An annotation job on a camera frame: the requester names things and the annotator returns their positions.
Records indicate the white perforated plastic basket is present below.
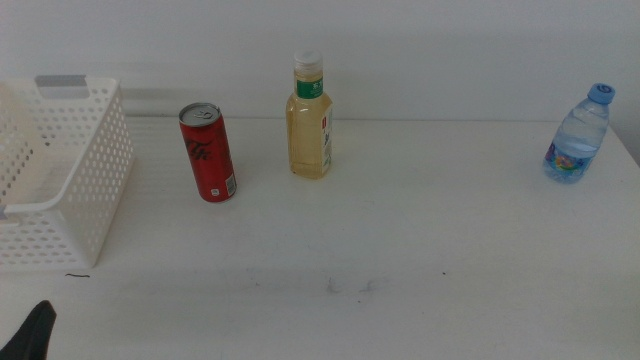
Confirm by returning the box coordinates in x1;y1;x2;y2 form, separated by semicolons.
0;74;136;274

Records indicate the red soda can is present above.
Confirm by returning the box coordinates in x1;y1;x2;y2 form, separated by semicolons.
178;101;238;204

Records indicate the clear water bottle blue cap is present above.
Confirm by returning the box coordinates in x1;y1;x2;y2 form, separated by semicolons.
542;82;617;185

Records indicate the yellow tea bottle white cap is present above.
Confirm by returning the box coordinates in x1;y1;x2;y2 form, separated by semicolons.
285;48;335;180

